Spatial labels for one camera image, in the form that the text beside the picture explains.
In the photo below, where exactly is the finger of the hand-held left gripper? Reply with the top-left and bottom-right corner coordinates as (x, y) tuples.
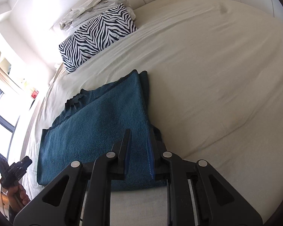
(14, 156), (33, 171)
(0, 153), (9, 171)

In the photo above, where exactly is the crumpled white duvet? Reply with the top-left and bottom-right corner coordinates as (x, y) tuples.
(53, 0), (136, 32)

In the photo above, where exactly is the person's left hand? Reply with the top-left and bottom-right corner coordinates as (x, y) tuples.
(7, 183), (32, 217)

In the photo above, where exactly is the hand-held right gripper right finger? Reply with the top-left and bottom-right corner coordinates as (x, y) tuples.
(145, 122), (264, 226)

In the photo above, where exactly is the dark teal sweater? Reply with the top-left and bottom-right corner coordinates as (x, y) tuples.
(36, 69), (168, 192)

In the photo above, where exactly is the white wall shelf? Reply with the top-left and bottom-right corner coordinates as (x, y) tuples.
(0, 44), (15, 76)

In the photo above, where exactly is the dark framed window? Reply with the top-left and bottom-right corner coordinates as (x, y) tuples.
(0, 81), (23, 170)

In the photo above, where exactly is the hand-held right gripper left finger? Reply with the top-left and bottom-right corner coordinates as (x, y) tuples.
(13, 128), (132, 226)

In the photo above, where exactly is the beige curtain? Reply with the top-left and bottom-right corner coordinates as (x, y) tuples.
(0, 56), (27, 93)

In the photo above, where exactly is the bed with beige sheet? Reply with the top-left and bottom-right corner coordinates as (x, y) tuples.
(19, 0), (283, 226)

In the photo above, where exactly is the zebra striped pillow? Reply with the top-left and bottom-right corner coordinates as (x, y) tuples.
(58, 3), (138, 73)

